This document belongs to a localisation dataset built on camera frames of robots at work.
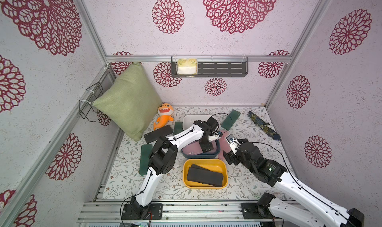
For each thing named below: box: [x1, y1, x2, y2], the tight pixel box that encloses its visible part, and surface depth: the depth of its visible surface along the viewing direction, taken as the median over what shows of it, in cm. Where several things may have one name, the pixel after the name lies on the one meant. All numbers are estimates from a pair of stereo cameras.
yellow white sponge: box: [176, 58, 198, 76], surface depth 92 cm
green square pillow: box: [91, 61, 164, 142], surface depth 91 cm
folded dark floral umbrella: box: [247, 110, 282, 141], surface depth 108 cm
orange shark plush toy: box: [153, 102, 174, 131], surface depth 111 cm
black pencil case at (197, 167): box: [191, 163, 212, 172], surface depth 89 cm
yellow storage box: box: [183, 158, 229, 190], surface depth 83 cm
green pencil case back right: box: [220, 108, 242, 131], surface depth 115 cm
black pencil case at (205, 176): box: [187, 167, 224, 188], surface depth 83 cm
